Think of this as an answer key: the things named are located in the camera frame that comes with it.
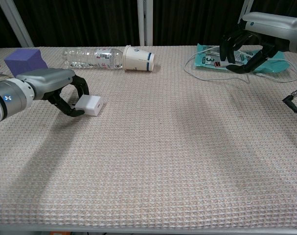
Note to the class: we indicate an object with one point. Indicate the black pleated curtain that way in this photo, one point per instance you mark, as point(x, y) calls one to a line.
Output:
point(84, 22)

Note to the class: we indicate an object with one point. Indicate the clear plastic water bottle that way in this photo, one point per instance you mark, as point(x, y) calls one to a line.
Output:
point(89, 58)

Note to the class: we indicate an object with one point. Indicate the beige waffle-weave tablecloth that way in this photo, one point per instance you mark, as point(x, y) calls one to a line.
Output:
point(148, 159)

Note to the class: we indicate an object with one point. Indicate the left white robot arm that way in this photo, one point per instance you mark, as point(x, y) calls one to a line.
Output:
point(6, 100)

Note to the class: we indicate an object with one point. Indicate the white USB wall charger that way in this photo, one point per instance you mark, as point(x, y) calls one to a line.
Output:
point(90, 104)

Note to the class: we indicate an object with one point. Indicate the purple foam cube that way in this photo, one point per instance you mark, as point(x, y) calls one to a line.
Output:
point(21, 61)

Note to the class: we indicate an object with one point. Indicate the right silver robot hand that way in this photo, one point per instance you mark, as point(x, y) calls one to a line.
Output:
point(270, 25)

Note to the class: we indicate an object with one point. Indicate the upright white frame post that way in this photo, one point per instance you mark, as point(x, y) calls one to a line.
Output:
point(145, 22)

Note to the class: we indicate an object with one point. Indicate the white paper cup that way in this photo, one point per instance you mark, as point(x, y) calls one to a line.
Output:
point(138, 58)

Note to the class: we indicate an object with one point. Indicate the teal snack bag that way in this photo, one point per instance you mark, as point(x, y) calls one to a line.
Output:
point(276, 66)

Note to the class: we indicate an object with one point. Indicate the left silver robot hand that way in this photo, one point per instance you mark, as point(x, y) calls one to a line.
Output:
point(49, 80)

